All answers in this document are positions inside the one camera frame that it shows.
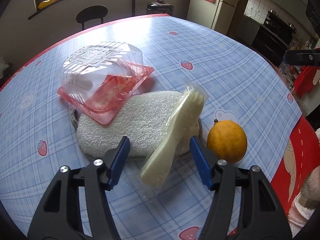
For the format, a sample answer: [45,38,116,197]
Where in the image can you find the orange citrus fruit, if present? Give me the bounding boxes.
[207,119,247,164]

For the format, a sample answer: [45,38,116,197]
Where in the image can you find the white scrubbing sponge pad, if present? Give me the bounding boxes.
[69,90,182,158]

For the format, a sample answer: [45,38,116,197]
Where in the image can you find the black kitchen stove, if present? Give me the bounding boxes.
[252,10,296,67]

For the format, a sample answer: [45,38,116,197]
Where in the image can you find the blue plaid tablecloth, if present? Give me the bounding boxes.
[1,16,319,234]

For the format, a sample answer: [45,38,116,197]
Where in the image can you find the white refrigerator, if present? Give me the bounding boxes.
[187,0,240,35]

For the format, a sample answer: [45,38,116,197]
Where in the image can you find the white plastic wrapped packet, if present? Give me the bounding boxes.
[136,83,208,201]

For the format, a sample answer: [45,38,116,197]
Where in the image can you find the black electric pressure cooker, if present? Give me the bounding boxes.
[146,0,174,16]

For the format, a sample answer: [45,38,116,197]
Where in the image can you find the clear red plastic clamshell box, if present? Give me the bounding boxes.
[57,42,154,126]

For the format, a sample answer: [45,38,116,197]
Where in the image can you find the black round stool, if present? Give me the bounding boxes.
[75,5,108,30]

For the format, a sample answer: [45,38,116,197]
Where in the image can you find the yellow orange item on windowsill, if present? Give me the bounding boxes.
[37,0,59,10]

